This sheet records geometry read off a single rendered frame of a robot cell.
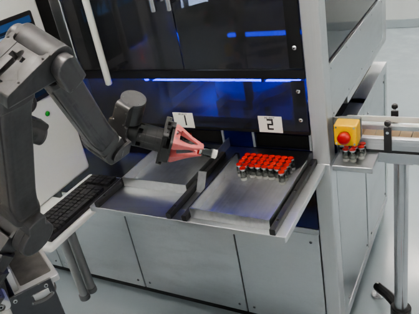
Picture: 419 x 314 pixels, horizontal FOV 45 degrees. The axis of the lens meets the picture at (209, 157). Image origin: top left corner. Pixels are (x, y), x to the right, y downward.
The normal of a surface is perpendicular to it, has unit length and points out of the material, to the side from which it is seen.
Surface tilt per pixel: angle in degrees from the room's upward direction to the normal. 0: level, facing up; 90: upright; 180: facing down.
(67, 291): 0
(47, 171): 90
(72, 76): 119
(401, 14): 90
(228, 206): 0
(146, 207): 0
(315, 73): 90
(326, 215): 90
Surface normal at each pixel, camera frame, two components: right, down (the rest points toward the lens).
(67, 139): 0.88, 0.08
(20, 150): 0.79, 0.54
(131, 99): 0.26, -0.71
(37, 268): -0.17, -0.87
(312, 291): -0.45, 0.48
